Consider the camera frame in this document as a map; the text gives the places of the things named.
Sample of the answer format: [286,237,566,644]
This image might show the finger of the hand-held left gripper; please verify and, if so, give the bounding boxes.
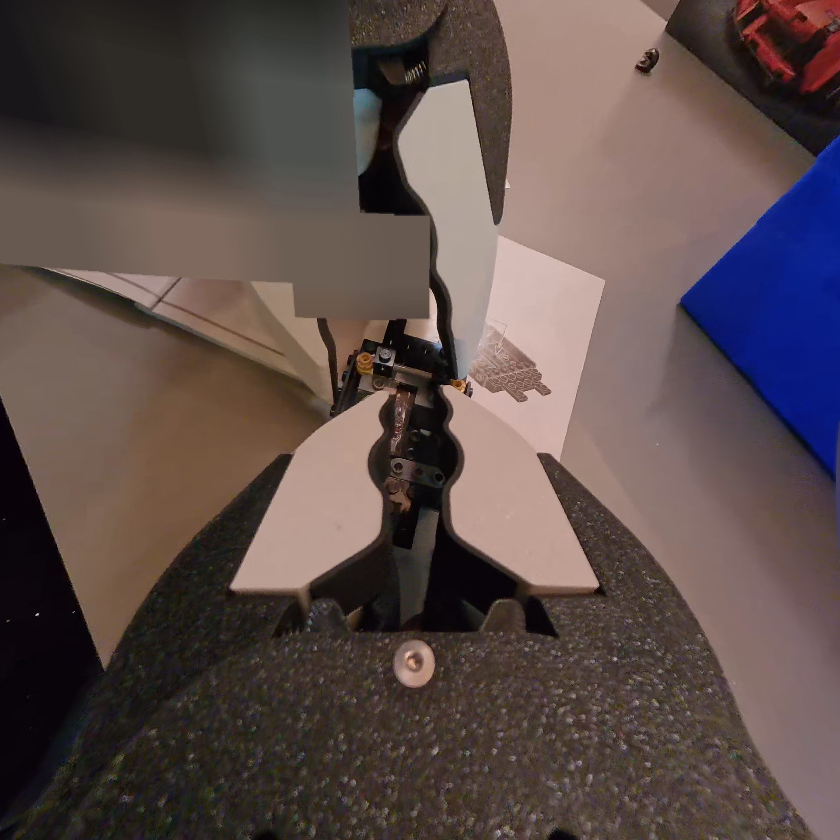
[394,77,503,382]
[251,282,347,414]

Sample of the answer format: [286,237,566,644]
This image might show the small clear lego piece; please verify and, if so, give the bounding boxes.
[392,392,416,455]

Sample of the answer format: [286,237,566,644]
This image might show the large blue storage bin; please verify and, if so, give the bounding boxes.
[679,134,840,483]

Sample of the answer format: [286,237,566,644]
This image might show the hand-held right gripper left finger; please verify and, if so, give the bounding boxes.
[228,392,395,598]

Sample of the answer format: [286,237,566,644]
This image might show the white open instruction booklet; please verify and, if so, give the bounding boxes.
[39,266,309,388]

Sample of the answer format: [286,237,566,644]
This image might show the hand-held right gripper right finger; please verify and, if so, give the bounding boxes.
[438,386,601,597]

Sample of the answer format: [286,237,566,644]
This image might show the dark lego set box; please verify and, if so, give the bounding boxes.
[666,0,840,158]

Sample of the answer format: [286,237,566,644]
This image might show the black lego car chassis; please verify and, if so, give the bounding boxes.
[331,318,475,549]

